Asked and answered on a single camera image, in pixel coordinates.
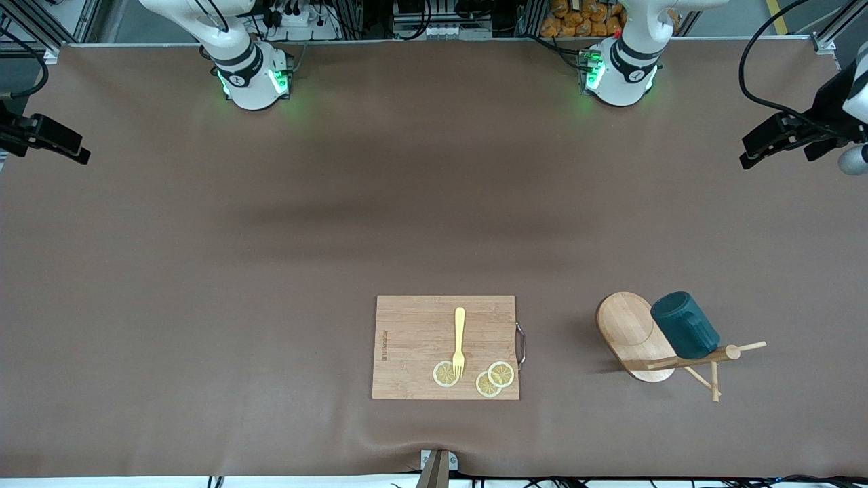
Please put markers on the bamboo cutting board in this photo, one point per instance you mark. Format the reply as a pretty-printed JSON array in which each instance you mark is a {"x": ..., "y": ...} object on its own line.
[{"x": 413, "y": 339}]

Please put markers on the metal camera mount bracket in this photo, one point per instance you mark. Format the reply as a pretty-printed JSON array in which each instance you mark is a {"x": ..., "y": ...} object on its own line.
[{"x": 437, "y": 471}]

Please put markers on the wooden mug rack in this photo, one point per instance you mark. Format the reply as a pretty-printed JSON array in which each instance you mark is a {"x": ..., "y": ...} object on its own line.
[{"x": 627, "y": 332}]

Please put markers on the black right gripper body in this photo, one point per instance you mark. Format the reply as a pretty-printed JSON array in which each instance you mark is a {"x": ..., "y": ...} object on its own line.
[{"x": 13, "y": 132}]

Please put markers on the white terminal block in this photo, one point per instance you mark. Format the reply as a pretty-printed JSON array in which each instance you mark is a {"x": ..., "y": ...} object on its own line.
[{"x": 444, "y": 29}]

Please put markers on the dark green cup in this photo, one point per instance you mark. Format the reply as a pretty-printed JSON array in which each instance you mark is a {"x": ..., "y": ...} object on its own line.
[{"x": 685, "y": 325}]

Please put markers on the white power strip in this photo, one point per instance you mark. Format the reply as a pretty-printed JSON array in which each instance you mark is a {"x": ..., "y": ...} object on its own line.
[{"x": 298, "y": 20}]

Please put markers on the yellow plastic fork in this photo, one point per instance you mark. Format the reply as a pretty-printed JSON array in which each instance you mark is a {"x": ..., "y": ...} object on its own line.
[{"x": 460, "y": 325}]

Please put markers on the dried lemon slice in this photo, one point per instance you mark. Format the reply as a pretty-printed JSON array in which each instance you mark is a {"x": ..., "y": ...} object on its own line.
[
  {"x": 485, "y": 388},
  {"x": 442, "y": 375},
  {"x": 502, "y": 373}
]

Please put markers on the brown table mat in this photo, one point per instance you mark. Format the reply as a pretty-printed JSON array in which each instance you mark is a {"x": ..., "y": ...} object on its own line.
[{"x": 434, "y": 169}]

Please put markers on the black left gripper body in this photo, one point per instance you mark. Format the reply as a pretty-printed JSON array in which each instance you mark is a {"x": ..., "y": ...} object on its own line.
[{"x": 824, "y": 110}]

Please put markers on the aluminium frame post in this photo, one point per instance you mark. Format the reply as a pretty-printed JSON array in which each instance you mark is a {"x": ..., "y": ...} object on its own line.
[
  {"x": 822, "y": 44},
  {"x": 85, "y": 20}
]

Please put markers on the orange snack packets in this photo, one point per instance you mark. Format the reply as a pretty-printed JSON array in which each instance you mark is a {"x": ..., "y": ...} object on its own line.
[{"x": 583, "y": 20}]

